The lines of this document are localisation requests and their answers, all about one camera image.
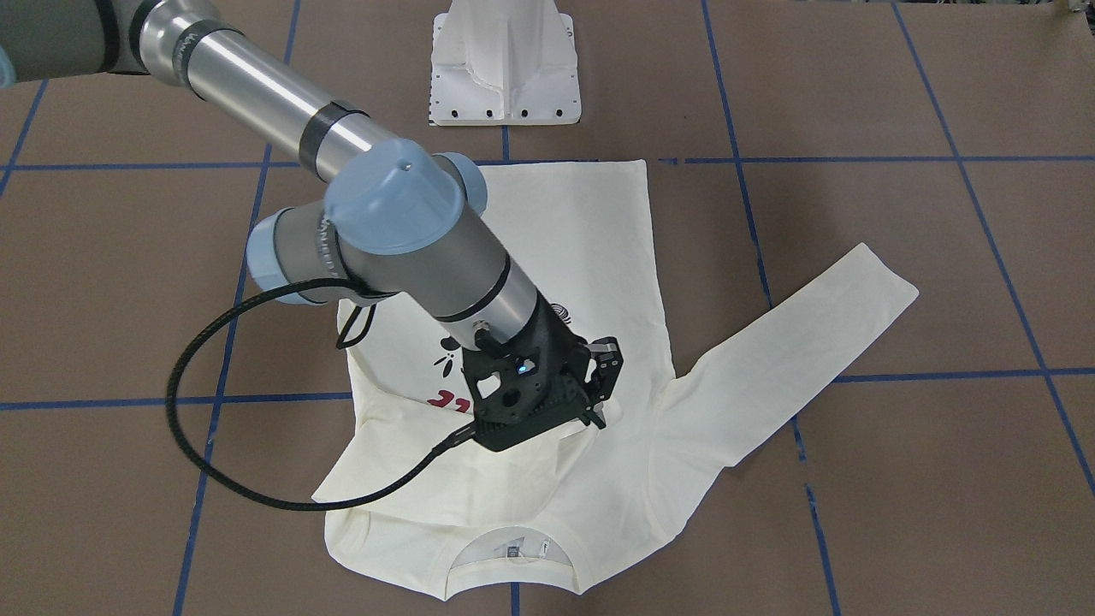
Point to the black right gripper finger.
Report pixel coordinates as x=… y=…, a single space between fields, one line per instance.
x=594 y=417

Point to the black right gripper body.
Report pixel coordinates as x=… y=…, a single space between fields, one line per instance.
x=560 y=345

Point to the cream cat print shirt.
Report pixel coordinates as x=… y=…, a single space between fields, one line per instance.
x=578 y=504

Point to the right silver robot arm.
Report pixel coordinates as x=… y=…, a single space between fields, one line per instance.
x=394 y=218

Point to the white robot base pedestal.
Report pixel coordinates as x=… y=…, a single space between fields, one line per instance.
x=504 y=63

